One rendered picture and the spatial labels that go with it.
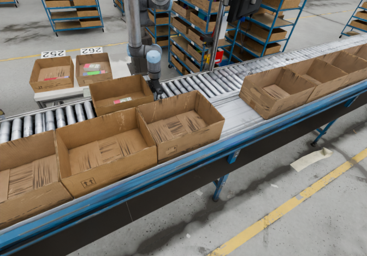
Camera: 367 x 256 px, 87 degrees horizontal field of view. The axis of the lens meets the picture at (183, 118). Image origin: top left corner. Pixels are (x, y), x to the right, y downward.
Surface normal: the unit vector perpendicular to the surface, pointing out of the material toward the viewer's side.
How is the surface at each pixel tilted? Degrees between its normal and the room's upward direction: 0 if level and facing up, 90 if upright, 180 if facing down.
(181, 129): 0
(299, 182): 0
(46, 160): 1
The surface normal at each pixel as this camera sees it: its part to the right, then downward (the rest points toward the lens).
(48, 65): 0.37, 0.65
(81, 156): 0.05, -0.71
